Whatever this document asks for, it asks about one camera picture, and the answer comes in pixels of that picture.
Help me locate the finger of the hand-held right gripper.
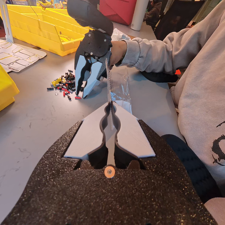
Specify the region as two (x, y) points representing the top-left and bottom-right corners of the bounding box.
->
(75, 55), (92, 96)
(83, 58), (106, 99)

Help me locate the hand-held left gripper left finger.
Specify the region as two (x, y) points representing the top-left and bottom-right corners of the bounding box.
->
(64, 101), (113, 159)

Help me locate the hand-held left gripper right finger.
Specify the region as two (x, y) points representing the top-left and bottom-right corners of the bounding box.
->
(112, 101), (156, 158)

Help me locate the pile of mixed small plastic parts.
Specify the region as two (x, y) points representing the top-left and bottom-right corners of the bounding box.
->
(47, 69), (85, 101)

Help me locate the clear plastic bag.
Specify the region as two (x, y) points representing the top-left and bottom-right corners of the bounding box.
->
(106, 58), (132, 115)

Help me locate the person's right forearm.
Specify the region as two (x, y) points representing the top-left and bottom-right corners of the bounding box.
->
(120, 7), (225, 76)

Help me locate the grey desk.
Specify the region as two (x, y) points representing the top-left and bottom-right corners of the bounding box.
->
(0, 21), (187, 225)

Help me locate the person's right hand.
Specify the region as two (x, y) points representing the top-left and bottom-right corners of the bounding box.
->
(110, 40), (128, 68)

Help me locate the crumpled clear plastic wrap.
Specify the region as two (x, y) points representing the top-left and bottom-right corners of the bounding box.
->
(111, 28), (132, 42)

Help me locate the red box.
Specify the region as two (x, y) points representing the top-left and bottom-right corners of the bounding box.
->
(100, 0), (137, 26)

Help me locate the white bottle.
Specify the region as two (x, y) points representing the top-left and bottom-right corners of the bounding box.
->
(131, 0), (150, 31)

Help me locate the robot kit box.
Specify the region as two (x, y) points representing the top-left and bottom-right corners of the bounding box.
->
(35, 0), (69, 9)

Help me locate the black armrest pad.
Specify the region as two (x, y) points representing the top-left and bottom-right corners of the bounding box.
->
(161, 134), (222, 203)
(141, 70), (180, 84)

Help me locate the yellow flat box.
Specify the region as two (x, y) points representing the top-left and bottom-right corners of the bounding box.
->
(0, 65), (20, 111)

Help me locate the person's beige printed sweatshirt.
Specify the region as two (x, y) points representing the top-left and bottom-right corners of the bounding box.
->
(171, 0), (225, 197)

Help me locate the black high-back chair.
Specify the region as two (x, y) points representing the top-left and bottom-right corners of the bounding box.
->
(154, 0), (205, 41)

